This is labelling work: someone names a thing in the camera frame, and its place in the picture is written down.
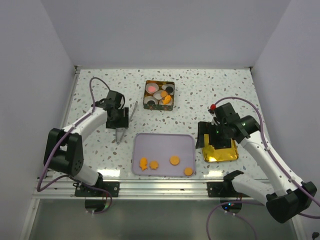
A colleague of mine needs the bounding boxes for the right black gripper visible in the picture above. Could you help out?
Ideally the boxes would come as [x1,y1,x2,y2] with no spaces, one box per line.
[195,120,232,150]

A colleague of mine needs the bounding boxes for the metal tongs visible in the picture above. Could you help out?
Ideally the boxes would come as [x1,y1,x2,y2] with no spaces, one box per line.
[115,101,138,145]

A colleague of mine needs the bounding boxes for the orange dotted round cookie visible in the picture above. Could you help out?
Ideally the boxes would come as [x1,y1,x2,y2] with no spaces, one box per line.
[169,155,180,166]

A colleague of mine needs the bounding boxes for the pink round cookie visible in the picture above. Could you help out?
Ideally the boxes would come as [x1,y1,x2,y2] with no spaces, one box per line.
[147,85,157,93]

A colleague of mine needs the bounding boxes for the orange swirl cookie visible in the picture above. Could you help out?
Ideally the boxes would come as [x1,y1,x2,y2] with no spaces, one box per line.
[161,91,168,98]

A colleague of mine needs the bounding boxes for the orange fish cookie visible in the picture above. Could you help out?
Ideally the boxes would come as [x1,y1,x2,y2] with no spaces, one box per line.
[139,157,148,171]
[162,94,172,105]

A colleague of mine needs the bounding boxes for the black sandwich cookie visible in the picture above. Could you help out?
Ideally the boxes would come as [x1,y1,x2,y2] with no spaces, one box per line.
[165,86,174,94]
[147,100,156,105]

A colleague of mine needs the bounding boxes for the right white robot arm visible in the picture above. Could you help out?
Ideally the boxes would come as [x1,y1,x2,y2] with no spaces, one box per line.
[195,102,317,223]

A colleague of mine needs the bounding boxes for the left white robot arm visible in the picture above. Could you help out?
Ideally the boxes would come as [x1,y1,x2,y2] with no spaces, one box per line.
[43,90,129,197]

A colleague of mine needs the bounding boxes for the gold tin lid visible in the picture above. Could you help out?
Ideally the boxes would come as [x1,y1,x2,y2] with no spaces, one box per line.
[202,134,239,163]

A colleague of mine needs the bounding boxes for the white paper cup bottom-left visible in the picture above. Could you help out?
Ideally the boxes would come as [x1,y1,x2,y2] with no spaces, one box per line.
[143,95,159,105]

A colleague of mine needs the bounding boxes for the orange plain round cookie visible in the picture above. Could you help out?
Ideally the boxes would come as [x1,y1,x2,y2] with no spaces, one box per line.
[183,167,194,176]

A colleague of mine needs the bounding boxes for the white paper cup centre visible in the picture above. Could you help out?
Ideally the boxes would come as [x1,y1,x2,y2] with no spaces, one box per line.
[153,89,168,100]

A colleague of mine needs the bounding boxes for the green cookie tin box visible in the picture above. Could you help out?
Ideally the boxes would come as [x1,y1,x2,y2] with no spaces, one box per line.
[142,80,176,111]

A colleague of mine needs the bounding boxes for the lilac plastic tray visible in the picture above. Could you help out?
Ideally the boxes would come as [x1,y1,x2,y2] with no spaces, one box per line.
[131,133,196,178]

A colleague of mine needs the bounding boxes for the white paper cup top-left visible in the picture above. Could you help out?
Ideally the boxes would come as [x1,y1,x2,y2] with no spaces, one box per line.
[145,82,159,94]

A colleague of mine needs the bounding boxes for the white paper cup top-right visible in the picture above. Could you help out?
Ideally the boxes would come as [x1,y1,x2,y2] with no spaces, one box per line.
[161,83,175,95]

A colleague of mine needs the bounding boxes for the orange flower cookie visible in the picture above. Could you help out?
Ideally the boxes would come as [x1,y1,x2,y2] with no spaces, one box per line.
[149,161,159,170]

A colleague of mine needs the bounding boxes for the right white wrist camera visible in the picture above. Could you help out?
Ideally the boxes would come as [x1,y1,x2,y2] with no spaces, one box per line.
[208,104,220,125]

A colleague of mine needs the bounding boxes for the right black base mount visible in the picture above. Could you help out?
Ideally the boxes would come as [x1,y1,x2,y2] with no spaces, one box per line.
[206,170,244,198]

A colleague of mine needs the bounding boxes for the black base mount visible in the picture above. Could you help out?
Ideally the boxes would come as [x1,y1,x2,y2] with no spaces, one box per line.
[72,173,120,198]
[206,170,244,198]

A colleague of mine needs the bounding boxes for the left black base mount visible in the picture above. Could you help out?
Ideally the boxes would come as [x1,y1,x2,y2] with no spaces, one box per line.
[72,173,120,198]

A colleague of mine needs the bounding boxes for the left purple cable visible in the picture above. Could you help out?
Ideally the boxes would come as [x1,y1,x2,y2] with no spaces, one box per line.
[36,77,112,193]

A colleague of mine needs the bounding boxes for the aluminium front rail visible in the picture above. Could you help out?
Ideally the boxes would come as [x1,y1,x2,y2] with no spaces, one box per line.
[31,179,273,200]

